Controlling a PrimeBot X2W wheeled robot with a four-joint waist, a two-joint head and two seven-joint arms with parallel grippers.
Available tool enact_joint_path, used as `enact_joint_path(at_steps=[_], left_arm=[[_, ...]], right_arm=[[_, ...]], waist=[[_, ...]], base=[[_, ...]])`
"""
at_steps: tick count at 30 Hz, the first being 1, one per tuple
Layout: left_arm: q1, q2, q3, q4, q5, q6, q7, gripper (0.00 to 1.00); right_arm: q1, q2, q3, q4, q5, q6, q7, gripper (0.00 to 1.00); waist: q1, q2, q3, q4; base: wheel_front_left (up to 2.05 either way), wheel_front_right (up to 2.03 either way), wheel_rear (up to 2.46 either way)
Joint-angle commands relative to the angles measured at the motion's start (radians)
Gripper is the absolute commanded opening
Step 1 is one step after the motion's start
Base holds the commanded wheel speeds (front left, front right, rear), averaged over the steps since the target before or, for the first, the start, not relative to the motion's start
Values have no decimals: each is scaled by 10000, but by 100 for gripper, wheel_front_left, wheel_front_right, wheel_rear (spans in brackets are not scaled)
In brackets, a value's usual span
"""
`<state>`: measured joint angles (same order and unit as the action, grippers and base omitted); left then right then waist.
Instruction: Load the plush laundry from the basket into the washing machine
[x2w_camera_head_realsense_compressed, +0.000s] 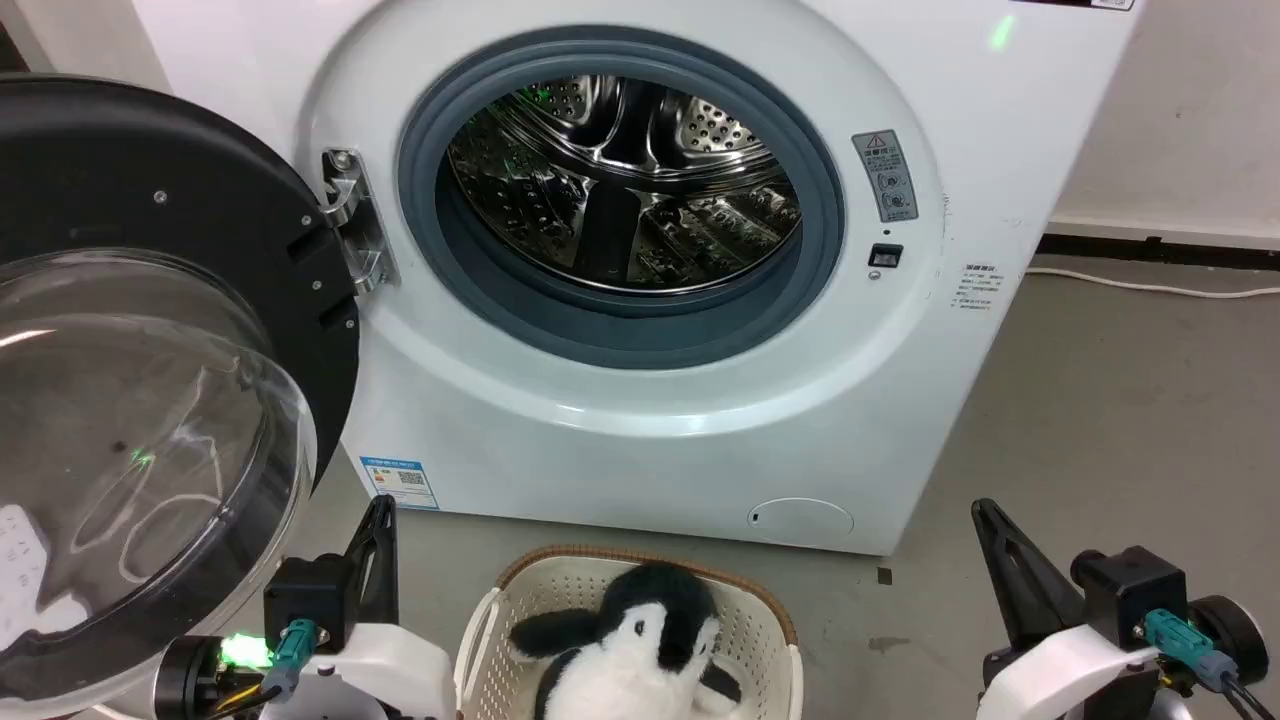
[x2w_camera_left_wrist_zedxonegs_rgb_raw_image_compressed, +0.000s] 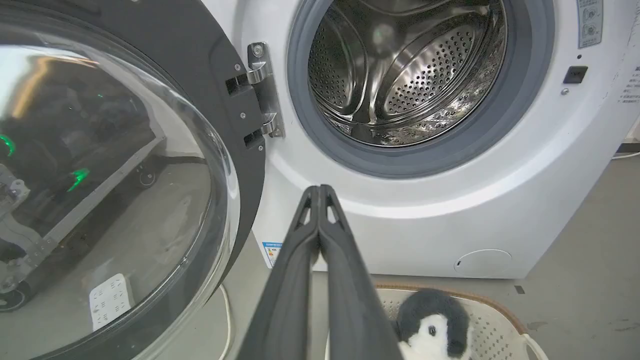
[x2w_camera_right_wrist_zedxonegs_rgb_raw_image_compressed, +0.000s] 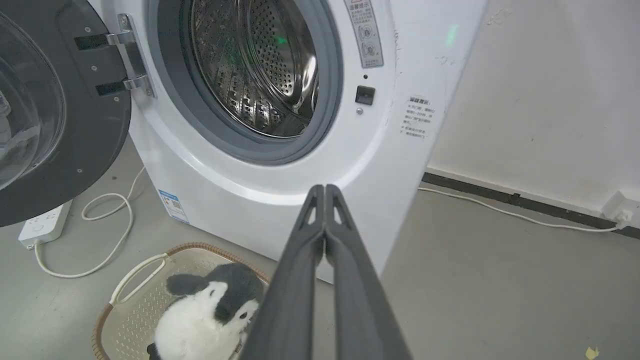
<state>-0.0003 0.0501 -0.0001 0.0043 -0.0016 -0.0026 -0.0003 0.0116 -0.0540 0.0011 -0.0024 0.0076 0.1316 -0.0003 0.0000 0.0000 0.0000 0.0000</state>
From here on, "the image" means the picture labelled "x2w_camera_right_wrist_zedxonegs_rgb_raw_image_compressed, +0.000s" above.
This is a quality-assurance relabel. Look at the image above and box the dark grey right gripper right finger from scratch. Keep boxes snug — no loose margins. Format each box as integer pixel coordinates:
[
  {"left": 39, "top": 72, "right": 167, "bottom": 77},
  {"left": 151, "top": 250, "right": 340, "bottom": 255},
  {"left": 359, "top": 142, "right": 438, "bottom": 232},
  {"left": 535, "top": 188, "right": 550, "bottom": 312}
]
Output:
[{"left": 325, "top": 184, "right": 414, "bottom": 360}]

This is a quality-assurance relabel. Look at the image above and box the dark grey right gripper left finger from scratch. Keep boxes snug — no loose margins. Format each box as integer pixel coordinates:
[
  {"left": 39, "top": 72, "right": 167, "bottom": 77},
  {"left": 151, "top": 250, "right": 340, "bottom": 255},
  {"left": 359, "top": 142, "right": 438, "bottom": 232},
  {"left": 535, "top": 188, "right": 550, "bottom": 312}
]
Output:
[{"left": 239, "top": 184, "right": 327, "bottom": 360}]

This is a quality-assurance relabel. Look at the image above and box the white front-load washing machine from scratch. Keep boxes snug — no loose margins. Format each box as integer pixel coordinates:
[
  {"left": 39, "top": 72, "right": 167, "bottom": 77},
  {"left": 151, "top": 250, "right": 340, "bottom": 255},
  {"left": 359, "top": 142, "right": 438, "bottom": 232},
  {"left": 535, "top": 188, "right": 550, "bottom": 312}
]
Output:
[{"left": 88, "top": 0, "right": 490, "bottom": 285}]

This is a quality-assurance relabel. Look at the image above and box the dark grey washing machine door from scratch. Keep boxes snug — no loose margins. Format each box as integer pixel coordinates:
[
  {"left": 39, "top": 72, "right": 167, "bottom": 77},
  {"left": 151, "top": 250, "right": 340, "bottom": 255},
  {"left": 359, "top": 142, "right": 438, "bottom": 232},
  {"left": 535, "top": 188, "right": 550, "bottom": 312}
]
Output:
[{"left": 0, "top": 0, "right": 133, "bottom": 228}]

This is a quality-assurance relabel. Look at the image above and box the grey white plush penguin toy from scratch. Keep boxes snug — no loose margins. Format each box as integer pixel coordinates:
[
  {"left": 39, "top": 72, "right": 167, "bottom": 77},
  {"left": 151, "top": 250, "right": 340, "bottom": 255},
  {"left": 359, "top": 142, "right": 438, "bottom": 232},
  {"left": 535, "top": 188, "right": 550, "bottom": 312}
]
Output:
[{"left": 146, "top": 263, "right": 265, "bottom": 360}]

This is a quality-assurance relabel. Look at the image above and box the beige plastic laundry basket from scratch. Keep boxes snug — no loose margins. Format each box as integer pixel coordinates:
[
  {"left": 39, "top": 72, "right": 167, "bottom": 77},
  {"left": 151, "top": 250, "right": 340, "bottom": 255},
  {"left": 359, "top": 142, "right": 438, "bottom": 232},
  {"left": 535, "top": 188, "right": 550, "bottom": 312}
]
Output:
[{"left": 91, "top": 242, "right": 271, "bottom": 360}]

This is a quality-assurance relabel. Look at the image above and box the white power strip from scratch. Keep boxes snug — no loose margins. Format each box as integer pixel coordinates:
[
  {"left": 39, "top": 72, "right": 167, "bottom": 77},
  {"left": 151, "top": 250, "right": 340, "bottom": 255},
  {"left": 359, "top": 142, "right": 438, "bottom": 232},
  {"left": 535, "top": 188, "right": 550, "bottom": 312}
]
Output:
[{"left": 18, "top": 199, "right": 74, "bottom": 249}]

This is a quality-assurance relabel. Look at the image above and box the white wall cable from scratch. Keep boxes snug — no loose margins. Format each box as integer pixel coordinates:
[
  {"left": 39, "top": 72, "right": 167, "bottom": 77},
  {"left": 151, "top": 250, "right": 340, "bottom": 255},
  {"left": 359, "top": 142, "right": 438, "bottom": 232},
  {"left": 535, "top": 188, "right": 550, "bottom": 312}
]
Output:
[{"left": 418, "top": 186, "right": 622, "bottom": 233}]

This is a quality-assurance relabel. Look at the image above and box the white power strip cable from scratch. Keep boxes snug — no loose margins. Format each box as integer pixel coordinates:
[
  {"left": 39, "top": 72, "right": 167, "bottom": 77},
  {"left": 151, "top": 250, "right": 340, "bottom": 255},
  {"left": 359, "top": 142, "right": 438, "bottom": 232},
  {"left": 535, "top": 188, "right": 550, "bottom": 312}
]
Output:
[{"left": 33, "top": 166, "right": 147, "bottom": 279}]

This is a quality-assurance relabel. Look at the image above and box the white wall socket plug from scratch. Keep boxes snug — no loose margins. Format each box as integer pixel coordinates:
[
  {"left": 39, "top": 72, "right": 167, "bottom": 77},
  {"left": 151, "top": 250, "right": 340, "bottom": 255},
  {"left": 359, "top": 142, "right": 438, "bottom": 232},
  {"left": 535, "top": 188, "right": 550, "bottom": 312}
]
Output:
[{"left": 601, "top": 189, "right": 640, "bottom": 230}]

